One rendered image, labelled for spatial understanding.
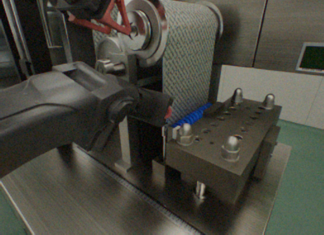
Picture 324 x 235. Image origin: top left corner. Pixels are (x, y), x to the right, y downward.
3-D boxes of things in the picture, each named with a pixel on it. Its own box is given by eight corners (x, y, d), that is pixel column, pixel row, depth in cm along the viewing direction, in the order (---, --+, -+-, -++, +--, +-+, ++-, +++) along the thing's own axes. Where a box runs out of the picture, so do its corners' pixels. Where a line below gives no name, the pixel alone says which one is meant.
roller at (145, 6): (119, 52, 45) (119, -5, 39) (180, 45, 63) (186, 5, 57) (155, 66, 39) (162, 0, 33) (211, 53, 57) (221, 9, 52)
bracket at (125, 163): (113, 166, 54) (97, 54, 40) (130, 156, 58) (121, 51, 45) (125, 174, 51) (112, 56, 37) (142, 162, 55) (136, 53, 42)
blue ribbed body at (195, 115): (167, 135, 48) (167, 123, 46) (205, 109, 63) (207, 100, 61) (178, 140, 46) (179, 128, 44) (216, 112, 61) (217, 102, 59)
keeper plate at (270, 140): (253, 175, 49) (263, 139, 44) (262, 157, 56) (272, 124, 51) (263, 180, 47) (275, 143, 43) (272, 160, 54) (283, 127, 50)
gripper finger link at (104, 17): (130, 48, 35) (92, 9, 28) (106, 46, 39) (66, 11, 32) (145, 17, 36) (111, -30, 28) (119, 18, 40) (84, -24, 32)
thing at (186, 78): (162, 135, 47) (162, 59, 39) (205, 107, 64) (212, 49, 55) (163, 136, 47) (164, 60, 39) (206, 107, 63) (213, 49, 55)
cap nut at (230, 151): (216, 156, 37) (219, 137, 35) (223, 148, 39) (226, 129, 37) (235, 165, 35) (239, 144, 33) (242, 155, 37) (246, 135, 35)
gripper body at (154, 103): (164, 128, 37) (141, 123, 31) (129, 114, 43) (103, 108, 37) (174, 97, 37) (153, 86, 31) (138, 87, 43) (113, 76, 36)
